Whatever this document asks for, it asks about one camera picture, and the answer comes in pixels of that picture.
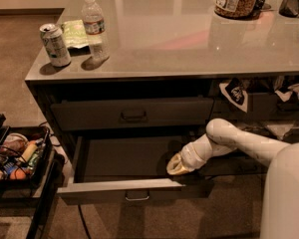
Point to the green snack packet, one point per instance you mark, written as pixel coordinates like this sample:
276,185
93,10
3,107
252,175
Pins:
74,34

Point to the white bag in drawer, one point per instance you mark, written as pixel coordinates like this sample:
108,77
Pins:
271,128

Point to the black bin of items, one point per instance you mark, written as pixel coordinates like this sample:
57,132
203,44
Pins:
24,155

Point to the clear plastic water bottle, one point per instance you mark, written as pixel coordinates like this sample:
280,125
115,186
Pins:
95,28

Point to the black white chip bag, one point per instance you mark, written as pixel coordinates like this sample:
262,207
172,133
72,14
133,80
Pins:
233,90

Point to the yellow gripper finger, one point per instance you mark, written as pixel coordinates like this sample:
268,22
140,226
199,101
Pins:
175,165
178,170

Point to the silver soda can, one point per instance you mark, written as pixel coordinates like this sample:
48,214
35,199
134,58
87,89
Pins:
52,38

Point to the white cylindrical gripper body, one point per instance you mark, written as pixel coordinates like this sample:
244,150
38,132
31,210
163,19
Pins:
191,156

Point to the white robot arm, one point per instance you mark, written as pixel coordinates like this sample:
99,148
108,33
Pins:
280,210

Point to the grey drawer cabinet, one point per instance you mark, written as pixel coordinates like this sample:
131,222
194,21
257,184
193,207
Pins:
168,49

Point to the black cart frame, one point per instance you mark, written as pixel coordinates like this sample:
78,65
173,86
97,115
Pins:
24,211

